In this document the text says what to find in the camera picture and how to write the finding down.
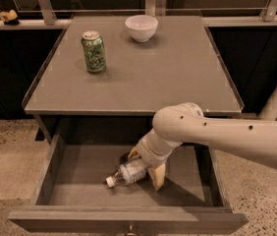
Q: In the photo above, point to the yellow object on ledge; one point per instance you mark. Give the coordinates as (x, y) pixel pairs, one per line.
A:
(9, 17)

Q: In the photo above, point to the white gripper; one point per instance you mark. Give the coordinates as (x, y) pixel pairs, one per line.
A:
(147, 151)

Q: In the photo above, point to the grey cabinet with counter top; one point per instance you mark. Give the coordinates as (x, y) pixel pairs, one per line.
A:
(179, 64)

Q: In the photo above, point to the green soda can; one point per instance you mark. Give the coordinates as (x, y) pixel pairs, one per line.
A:
(93, 51)

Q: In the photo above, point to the metal drawer knob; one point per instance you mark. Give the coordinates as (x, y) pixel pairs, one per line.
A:
(131, 231)

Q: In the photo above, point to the white ceramic bowl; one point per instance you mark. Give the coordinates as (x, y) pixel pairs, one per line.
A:
(141, 27)

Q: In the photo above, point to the blue plastic water bottle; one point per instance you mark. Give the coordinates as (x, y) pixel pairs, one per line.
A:
(128, 173)

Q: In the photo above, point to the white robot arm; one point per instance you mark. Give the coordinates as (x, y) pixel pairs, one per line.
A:
(254, 140)

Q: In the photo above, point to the open grey top drawer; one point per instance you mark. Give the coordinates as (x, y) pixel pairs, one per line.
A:
(72, 196)

